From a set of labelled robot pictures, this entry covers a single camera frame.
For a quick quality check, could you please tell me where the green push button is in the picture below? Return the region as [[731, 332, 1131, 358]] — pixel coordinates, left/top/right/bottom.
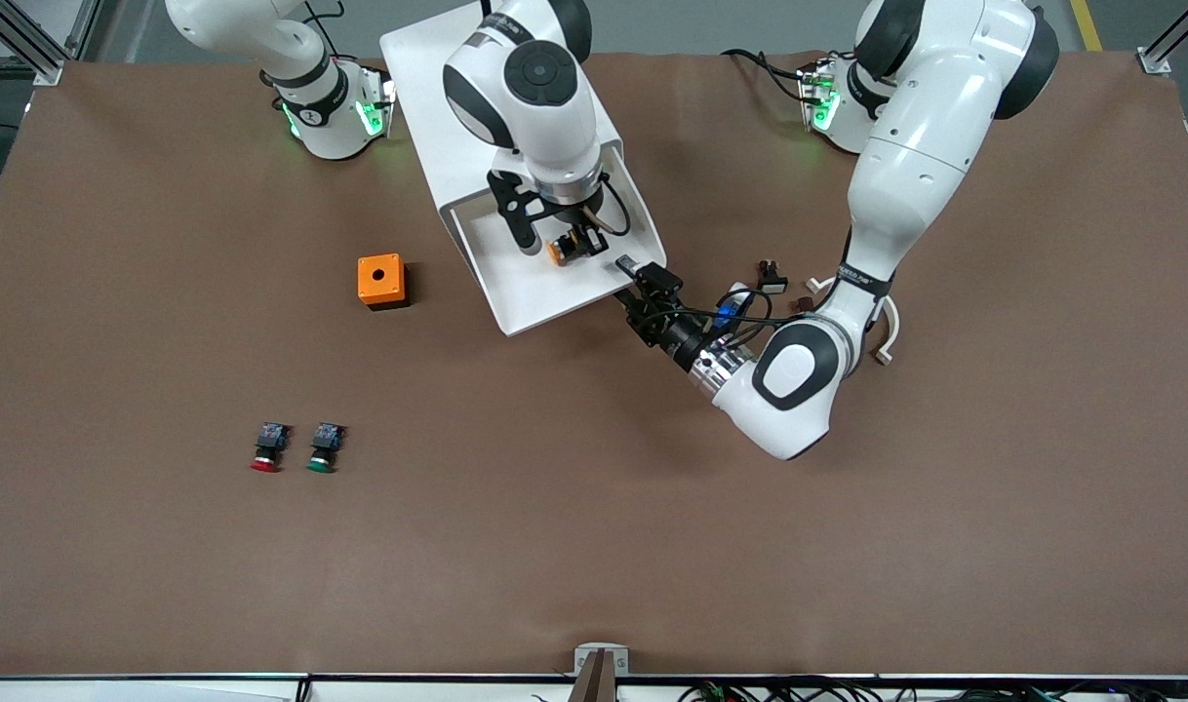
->
[[305, 421, 348, 475]]

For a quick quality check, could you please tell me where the red push button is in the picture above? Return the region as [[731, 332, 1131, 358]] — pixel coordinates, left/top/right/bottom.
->
[[250, 421, 293, 474]]

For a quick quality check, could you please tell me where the orange box with hole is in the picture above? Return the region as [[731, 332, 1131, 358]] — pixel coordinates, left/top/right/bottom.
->
[[357, 253, 411, 311]]

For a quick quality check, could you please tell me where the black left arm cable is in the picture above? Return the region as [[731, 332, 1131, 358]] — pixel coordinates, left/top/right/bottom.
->
[[653, 283, 853, 347]]

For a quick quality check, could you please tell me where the white curved bracket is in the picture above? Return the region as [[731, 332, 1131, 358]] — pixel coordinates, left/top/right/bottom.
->
[[805, 275, 901, 368]]

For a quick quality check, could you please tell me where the black base cable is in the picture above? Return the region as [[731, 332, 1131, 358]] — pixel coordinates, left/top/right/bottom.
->
[[721, 47, 814, 103]]

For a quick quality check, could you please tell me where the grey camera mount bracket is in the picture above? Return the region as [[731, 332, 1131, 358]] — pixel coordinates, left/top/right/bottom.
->
[[570, 643, 630, 702]]

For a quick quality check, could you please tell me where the aluminium frame post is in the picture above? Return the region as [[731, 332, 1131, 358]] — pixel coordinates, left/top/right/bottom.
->
[[0, 0, 102, 87], [1135, 0, 1188, 77]]

